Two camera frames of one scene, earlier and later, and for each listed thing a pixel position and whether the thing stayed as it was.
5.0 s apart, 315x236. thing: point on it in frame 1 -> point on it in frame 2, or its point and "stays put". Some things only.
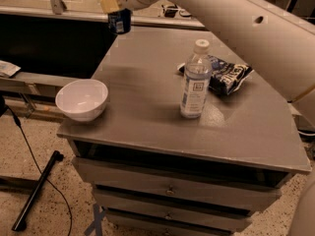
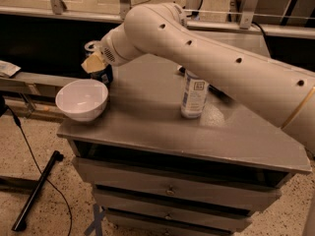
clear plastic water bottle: (197, 80) stays put
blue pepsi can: (119, 21) -> (105, 74)
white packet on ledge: (8, 69) stays put
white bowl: (83, 99) stays put
